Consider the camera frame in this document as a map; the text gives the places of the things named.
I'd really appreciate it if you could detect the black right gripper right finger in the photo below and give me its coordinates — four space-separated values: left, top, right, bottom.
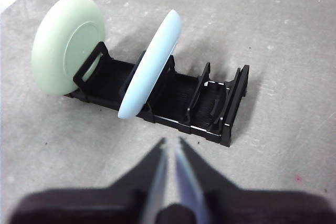
174 136 336 224

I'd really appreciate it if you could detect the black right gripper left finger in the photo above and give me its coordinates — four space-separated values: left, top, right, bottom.
7 137 169 224

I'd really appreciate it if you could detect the light blue plate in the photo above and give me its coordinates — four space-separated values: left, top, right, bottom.
117 9 183 120

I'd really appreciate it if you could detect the pale green plate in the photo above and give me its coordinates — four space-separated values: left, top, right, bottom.
30 0 106 95

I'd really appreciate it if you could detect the black plastic plate rack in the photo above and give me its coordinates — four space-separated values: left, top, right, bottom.
64 41 250 148

